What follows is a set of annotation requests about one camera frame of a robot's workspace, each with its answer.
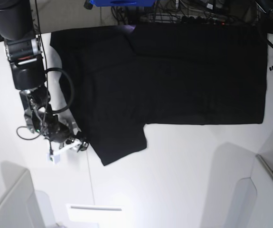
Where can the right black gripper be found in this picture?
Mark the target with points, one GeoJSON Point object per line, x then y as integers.
{"type": "Point", "coordinates": [56, 131]}

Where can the blue plastic box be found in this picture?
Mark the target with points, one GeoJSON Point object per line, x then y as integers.
{"type": "Point", "coordinates": [125, 3]}

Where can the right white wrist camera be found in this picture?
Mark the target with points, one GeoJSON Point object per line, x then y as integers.
{"type": "Point", "coordinates": [57, 149]}

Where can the white table slot plate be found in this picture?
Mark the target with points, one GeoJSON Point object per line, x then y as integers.
{"type": "Point", "coordinates": [94, 214]}

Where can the black T-shirt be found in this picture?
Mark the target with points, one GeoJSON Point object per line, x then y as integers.
{"type": "Point", "coordinates": [126, 77]}

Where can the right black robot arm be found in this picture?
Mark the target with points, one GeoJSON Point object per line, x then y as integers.
{"type": "Point", "coordinates": [28, 63]}

